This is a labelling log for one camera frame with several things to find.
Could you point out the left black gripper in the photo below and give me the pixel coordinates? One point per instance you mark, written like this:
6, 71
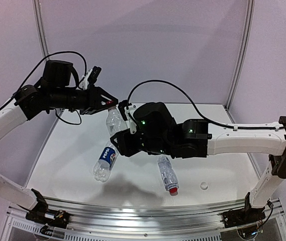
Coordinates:
91, 99

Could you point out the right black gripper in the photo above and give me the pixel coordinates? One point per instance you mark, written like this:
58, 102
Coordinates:
128, 142

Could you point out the clear bottle red cap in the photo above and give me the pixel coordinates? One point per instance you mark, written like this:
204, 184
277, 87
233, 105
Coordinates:
115, 122

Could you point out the Pepsi label plastic bottle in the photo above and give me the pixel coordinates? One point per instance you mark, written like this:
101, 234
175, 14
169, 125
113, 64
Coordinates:
103, 167

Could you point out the crushed bottle red cap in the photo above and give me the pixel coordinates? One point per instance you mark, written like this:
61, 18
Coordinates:
168, 175

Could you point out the white bottle cap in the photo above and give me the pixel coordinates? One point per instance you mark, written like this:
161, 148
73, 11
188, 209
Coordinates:
204, 185

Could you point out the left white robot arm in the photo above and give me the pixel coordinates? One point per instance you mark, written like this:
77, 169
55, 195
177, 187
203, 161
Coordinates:
29, 102

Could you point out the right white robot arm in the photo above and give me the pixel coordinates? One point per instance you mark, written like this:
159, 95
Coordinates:
199, 138

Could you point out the front aluminium rail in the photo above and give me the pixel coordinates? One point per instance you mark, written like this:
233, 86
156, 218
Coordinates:
197, 222

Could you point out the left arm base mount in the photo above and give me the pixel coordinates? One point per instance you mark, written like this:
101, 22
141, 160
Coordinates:
49, 218

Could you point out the left aluminium frame post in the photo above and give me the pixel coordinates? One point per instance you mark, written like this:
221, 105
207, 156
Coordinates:
40, 27

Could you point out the aluminium frame post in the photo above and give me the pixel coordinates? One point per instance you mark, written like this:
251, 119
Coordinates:
40, 27
241, 54

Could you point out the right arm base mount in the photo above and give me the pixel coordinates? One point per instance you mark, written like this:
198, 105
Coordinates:
245, 215

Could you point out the right aluminium frame post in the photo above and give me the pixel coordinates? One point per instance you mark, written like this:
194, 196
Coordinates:
241, 54

